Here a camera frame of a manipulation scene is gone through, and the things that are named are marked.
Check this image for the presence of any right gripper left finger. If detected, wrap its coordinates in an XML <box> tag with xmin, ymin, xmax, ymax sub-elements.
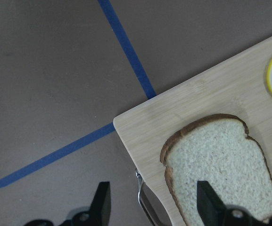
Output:
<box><xmin>24</xmin><ymin>181</ymin><xmax>111</xmax><ymax>226</ymax></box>

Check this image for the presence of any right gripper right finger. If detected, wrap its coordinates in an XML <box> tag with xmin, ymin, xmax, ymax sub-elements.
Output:
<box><xmin>197</xmin><ymin>181</ymin><xmax>272</xmax><ymax>226</ymax></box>

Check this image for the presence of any bread slice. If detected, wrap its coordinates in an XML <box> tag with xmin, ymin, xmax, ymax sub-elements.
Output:
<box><xmin>160</xmin><ymin>113</ymin><xmax>272</xmax><ymax>226</ymax></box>

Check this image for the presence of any wooden cutting board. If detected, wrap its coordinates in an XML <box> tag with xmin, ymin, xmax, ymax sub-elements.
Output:
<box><xmin>113</xmin><ymin>37</ymin><xmax>272</xmax><ymax>226</ymax></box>

